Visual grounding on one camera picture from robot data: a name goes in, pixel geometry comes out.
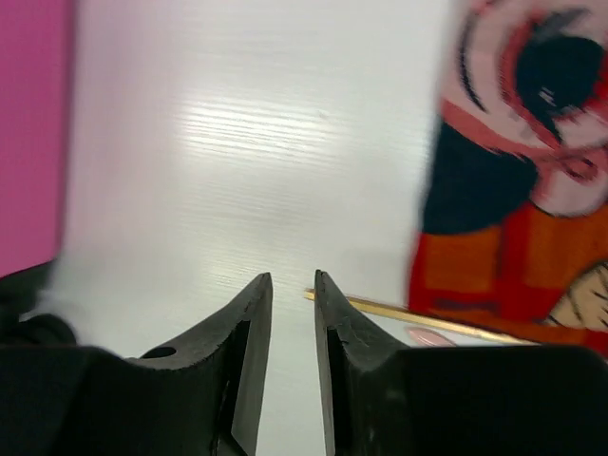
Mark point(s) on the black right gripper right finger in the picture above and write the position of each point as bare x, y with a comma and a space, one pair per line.
362, 379

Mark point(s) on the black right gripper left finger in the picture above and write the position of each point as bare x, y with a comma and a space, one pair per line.
210, 381

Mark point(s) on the wooden chopstick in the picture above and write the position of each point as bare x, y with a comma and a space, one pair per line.
420, 331

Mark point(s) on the red cartoon print cloth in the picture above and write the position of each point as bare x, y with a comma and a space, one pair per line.
513, 234

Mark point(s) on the pink hard-shell suitcase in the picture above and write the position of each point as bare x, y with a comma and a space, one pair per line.
36, 73

